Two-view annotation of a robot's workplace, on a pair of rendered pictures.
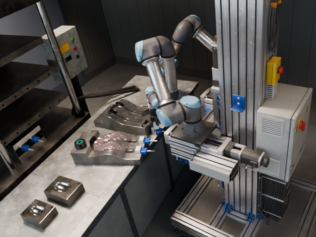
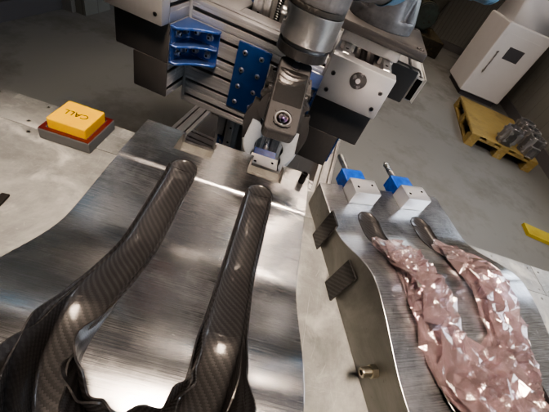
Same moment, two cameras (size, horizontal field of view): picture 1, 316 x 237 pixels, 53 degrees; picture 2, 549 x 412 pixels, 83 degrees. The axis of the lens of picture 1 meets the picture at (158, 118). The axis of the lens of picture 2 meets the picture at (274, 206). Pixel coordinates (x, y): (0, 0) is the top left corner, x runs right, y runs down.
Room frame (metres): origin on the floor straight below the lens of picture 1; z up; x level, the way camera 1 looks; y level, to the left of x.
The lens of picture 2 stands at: (2.22, 0.39, 1.18)
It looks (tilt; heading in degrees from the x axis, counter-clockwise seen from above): 44 degrees down; 228
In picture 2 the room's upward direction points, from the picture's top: 24 degrees clockwise
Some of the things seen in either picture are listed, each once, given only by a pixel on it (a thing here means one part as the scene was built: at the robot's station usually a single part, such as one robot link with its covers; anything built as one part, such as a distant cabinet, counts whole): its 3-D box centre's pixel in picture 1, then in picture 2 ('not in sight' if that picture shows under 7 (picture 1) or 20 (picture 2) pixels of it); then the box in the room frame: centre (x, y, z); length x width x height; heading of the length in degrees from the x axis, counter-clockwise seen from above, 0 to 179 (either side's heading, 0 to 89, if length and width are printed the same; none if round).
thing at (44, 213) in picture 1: (39, 213); not in sight; (1.34, 0.81, 0.83); 0.17 x 0.13 x 0.06; 56
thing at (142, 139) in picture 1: (148, 141); (350, 178); (1.81, 0.10, 0.85); 0.13 x 0.05 x 0.05; 73
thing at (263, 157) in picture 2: (160, 130); (263, 158); (1.94, 0.00, 0.83); 0.13 x 0.05 x 0.05; 58
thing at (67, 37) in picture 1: (82, 103); not in sight; (2.74, 0.71, 0.73); 0.30 x 0.22 x 1.47; 146
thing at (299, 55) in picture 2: (155, 113); (290, 82); (1.95, 0.01, 0.99); 0.09 x 0.08 x 0.12; 58
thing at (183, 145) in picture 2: not in sight; (195, 154); (2.08, 0.03, 0.87); 0.05 x 0.05 x 0.04; 56
